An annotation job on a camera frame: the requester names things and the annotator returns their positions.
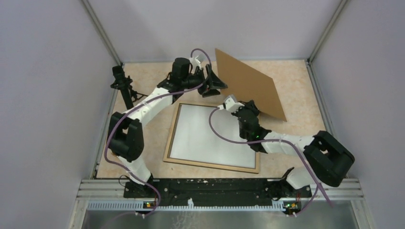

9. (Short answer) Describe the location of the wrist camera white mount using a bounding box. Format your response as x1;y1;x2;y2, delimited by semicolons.
217;94;245;113
189;54;205;69

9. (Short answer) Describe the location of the black mini tripod orange tip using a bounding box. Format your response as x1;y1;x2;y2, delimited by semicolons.
110;65;147;109

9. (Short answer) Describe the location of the landscape photo print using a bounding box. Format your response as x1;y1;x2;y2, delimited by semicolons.
169;104;257;169

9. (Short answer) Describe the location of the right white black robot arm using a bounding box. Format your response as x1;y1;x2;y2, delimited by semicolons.
224;97;355;197

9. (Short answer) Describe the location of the white toothed cable duct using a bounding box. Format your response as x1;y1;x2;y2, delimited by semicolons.
86;199;286;212

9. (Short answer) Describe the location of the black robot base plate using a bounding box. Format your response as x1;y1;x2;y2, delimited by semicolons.
123;178;312;207

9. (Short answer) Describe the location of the wooden picture frame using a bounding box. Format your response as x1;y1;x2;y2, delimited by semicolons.
163;101;261;174

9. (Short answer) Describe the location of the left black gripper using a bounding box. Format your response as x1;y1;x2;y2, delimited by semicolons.
181;63;227;97

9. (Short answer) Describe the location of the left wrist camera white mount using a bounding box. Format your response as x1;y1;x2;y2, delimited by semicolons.
189;54;205;69

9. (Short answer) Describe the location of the brown cardboard backing board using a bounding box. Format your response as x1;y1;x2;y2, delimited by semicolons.
215;48;287;122

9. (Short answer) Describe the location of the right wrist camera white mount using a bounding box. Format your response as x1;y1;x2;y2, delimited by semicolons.
217;94;245;113

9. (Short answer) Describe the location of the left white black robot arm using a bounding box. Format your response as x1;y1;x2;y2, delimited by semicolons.
106;58;228;197

